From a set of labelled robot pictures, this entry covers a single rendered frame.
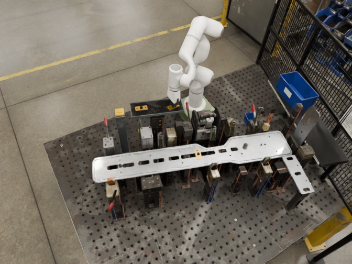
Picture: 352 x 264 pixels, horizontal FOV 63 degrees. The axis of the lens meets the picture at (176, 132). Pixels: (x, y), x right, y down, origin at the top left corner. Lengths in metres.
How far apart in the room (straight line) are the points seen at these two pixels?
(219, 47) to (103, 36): 1.81
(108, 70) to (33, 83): 0.97
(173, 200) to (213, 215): 0.31
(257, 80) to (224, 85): 0.36
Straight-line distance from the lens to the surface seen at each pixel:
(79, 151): 2.42
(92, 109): 3.66
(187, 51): 1.82
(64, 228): 2.91
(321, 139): 2.31
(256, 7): 4.56
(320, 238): 2.89
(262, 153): 2.08
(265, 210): 2.22
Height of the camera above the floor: 2.62
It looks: 51 degrees down
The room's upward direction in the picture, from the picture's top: 5 degrees clockwise
